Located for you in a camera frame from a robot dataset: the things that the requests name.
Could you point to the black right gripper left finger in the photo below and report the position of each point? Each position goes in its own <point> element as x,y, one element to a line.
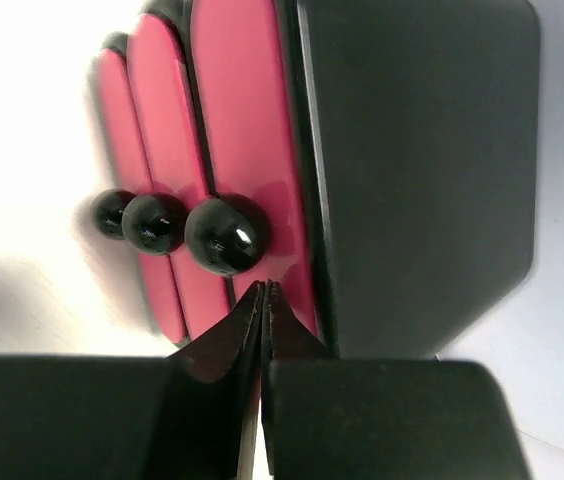
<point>190,415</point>

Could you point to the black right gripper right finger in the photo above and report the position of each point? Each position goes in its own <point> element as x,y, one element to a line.
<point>328,418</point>

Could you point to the pink drawer with black knob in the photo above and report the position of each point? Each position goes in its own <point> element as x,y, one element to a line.
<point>240,77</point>

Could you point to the pink bottom drawer black knob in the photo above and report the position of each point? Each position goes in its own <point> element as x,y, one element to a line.
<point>131,171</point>

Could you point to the black drawer cabinet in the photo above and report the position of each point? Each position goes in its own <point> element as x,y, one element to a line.
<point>415,129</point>

